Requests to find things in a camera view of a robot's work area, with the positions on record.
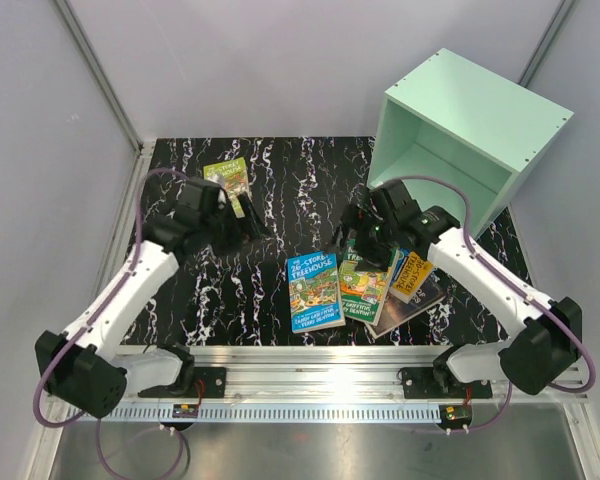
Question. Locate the dark tale of two cities book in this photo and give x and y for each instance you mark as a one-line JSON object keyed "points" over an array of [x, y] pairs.
{"points": [[395, 312]]}

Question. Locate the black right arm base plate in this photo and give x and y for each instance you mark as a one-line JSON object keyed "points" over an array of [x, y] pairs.
{"points": [[424, 383]]}

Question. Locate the mint green open cabinet box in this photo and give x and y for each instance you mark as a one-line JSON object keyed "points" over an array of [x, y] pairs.
{"points": [[463, 137]]}

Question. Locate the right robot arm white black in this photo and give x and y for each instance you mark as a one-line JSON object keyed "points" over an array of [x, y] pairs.
{"points": [[544, 336]]}

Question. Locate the blue 26-storey treehouse book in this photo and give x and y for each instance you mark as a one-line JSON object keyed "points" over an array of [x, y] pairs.
{"points": [[314, 292]]}

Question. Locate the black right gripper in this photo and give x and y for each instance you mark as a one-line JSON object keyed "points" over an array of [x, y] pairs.
{"points": [[349, 220]]}

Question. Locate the left aluminium corner post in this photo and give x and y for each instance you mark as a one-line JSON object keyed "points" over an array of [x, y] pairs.
{"points": [[87, 52]]}

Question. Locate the orange 130-storey treehouse book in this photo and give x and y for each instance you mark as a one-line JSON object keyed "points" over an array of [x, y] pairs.
{"points": [[410, 277]]}

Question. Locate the right aluminium corner post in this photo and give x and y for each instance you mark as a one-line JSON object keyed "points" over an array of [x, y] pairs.
{"points": [[558, 21]]}

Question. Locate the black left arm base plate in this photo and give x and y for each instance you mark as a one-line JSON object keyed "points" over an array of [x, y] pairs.
{"points": [[210, 382]]}

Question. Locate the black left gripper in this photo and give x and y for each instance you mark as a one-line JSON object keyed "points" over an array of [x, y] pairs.
{"points": [[255, 229]]}

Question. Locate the aluminium corner post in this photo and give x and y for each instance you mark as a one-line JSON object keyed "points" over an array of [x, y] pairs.
{"points": [[558, 21], [87, 52]]}

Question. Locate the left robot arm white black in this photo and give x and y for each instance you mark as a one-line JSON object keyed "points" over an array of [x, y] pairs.
{"points": [[81, 365]]}

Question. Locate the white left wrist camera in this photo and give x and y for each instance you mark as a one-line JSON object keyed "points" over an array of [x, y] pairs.
{"points": [[222, 195]]}

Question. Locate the black marble pattern mat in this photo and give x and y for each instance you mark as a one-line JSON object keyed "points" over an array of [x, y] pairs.
{"points": [[299, 186]]}

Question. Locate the lime green 65-storey treehouse book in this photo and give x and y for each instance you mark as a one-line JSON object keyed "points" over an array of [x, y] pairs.
{"points": [[235, 176]]}

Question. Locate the green 104-storey treehouse book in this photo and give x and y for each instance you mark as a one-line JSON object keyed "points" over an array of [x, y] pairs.
{"points": [[363, 289]]}

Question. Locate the slotted white cable duct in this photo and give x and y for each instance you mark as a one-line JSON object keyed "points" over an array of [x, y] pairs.
{"points": [[209, 412]]}

